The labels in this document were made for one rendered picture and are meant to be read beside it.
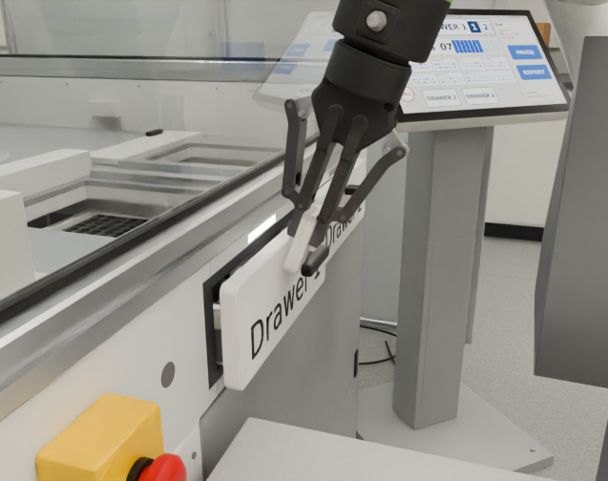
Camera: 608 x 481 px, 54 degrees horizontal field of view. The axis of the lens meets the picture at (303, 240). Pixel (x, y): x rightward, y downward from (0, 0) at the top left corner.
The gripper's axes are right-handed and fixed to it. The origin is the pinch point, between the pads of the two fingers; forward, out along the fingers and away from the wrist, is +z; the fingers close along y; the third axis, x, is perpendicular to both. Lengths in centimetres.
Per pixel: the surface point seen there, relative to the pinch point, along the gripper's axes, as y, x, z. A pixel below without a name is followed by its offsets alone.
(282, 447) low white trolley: 7.3, -10.6, 16.3
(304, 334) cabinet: 1.8, 18.2, 22.1
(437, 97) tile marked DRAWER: 2, 83, -8
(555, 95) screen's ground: 27, 106, -16
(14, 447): -4.9, -34.5, 3.4
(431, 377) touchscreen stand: 32, 96, 66
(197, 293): -5.0, -12.7, 3.3
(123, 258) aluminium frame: -8.0, -21.7, -2.6
